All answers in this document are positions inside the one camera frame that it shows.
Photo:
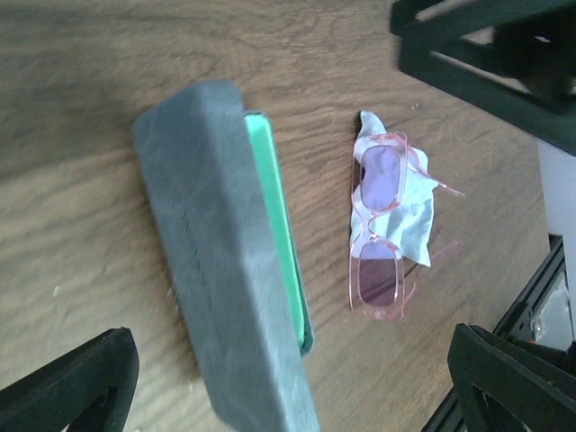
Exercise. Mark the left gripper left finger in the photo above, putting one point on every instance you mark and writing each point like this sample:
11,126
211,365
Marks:
90,388

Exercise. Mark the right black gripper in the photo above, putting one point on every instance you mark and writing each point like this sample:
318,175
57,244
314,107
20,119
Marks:
540,56

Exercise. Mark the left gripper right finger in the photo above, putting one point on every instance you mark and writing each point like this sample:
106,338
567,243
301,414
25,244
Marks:
510,384

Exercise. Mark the pink frame sunglasses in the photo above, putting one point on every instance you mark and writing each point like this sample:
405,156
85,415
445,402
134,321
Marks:
380,279

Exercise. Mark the light blue cleaning cloth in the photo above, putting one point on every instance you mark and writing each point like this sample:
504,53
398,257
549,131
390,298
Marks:
407,226

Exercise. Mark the grey green glasses case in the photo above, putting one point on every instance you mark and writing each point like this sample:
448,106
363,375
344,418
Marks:
202,184

